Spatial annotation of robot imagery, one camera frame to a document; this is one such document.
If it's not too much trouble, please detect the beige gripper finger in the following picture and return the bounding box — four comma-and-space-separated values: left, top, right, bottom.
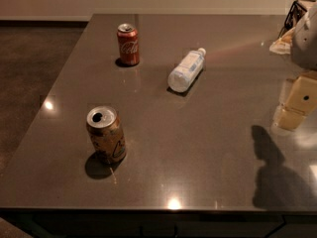
276, 75, 317, 131

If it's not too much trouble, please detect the clear plastic water bottle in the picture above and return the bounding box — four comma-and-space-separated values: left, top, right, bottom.
167, 48, 206, 93

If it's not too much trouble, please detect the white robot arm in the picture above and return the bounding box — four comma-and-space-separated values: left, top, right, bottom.
270, 0, 317, 131

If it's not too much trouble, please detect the crumpled paper bag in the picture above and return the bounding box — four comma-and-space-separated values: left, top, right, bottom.
269, 29, 294, 55

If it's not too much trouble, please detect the red cola can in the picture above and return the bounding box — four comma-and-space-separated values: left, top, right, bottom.
117, 23, 140, 66

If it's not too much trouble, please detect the gold soda can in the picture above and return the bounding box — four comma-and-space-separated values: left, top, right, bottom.
86, 106, 126, 164

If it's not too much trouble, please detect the black wire basket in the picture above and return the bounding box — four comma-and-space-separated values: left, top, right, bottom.
284, 0, 317, 30

